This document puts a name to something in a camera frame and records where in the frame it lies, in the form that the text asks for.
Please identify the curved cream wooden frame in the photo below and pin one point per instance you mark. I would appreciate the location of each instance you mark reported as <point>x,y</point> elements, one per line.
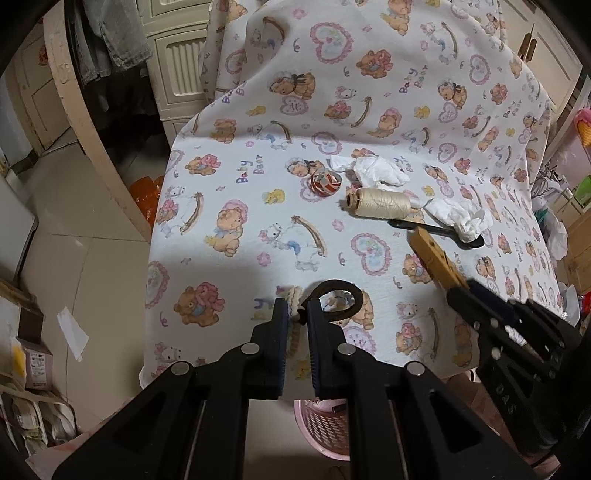
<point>64,75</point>

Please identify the black plastic spoon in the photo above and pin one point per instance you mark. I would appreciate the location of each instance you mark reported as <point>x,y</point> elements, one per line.
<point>439,231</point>

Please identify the hanging grey jeans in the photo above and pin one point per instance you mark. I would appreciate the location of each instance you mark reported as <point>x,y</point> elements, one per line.
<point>108,38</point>

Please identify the crumpled white tissue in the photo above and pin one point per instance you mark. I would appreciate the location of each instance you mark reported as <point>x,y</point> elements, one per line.
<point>468,220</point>
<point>372,171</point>

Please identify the pink plastic waste basket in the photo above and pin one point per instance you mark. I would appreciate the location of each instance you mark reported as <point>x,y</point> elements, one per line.
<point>325,426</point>

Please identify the red and silver tape roll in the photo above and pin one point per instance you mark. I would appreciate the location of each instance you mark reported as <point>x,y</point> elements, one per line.
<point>325,183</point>

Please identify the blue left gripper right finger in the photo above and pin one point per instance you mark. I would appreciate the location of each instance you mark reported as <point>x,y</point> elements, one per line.
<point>324,338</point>

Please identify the yellow wooden clothespin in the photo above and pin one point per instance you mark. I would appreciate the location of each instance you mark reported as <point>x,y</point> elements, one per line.
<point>437,262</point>

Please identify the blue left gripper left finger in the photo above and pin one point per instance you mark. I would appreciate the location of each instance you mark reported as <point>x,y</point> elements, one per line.
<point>279,325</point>

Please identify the pink and orange plush toy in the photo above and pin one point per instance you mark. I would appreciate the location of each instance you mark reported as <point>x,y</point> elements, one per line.
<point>582,123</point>

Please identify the beige thread spool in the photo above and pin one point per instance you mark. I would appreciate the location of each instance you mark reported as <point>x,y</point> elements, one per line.
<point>379,204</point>

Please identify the bear patterned white sheet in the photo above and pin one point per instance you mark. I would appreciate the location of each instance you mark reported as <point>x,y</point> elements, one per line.
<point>310,101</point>

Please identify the orange plastic bag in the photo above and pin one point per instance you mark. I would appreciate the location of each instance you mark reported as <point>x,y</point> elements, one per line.
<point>146,194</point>

